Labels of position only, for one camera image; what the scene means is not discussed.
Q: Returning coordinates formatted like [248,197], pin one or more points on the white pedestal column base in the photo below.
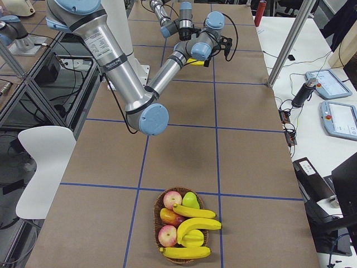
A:
[117,21]

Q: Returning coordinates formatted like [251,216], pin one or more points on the red apple upper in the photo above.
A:
[171,198]

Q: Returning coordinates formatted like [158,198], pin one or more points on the teach pendant near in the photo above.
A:
[339,120]

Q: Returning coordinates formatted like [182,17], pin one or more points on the black water bottle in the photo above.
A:
[304,92]

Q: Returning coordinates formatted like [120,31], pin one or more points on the red cylinder bottle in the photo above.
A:
[259,12]

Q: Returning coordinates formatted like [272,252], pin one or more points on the woven wicker fruit basket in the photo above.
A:
[159,223]

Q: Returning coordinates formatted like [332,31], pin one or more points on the red apple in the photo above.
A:
[171,198]
[167,236]

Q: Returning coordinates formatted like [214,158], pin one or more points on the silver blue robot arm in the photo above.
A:
[103,26]
[182,25]

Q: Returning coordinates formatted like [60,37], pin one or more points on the black computer monitor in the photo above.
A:
[344,181]

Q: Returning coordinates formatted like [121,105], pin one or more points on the yellow banana front bottom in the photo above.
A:
[185,253]

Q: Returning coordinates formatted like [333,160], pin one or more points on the aluminium frame post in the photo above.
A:
[293,34]

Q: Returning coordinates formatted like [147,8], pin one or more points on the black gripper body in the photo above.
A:
[184,34]

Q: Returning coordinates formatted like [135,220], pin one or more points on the white chair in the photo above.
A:
[51,148]

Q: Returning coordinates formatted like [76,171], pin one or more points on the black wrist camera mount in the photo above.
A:
[224,44]

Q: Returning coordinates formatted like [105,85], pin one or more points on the red apple lower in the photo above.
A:
[167,236]

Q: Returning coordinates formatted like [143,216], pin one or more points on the teach pendant far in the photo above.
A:
[328,85]

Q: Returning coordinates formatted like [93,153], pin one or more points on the teach pendant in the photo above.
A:
[328,85]
[339,120]

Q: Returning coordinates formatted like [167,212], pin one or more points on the green pear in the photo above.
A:
[190,200]

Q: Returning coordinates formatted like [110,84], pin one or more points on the black box with label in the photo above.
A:
[312,182]

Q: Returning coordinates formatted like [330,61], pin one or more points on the orange red mango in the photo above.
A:
[170,217]

